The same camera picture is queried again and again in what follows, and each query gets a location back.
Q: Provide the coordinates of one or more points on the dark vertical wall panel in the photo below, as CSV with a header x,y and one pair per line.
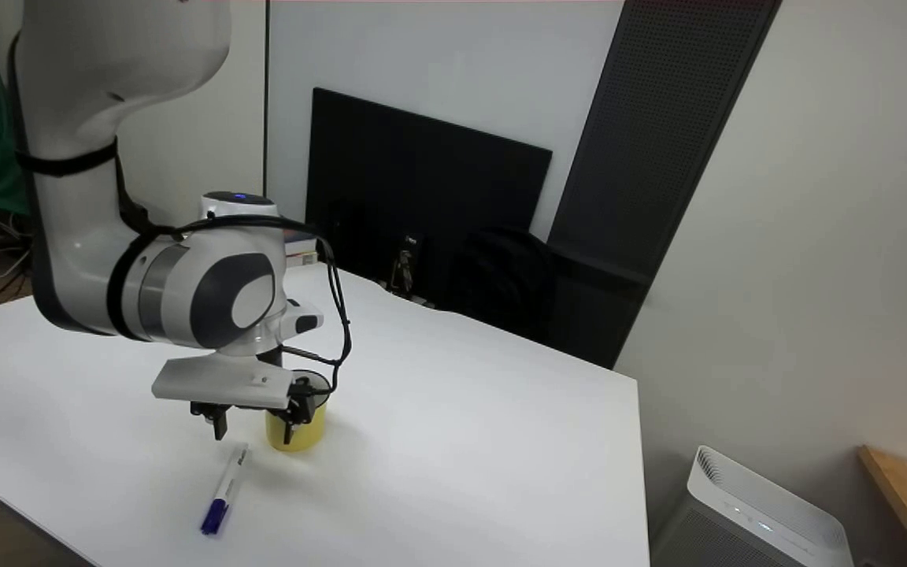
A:
x,y
669,82

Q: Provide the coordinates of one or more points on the blue and white marker pen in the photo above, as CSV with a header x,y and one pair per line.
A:
x,y
225,492

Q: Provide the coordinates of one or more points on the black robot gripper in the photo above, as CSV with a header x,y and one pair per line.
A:
x,y
219,383

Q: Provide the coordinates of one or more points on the black office chair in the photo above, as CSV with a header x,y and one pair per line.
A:
x,y
522,285

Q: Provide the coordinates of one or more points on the yellow enamel mug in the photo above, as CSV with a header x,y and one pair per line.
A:
x,y
293,435

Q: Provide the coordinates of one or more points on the white plastic bin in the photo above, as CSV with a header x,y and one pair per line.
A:
x,y
738,518

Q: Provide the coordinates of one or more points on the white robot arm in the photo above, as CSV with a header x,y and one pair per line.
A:
x,y
102,265

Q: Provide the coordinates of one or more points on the large black monitor panel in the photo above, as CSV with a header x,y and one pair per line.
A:
x,y
381,175

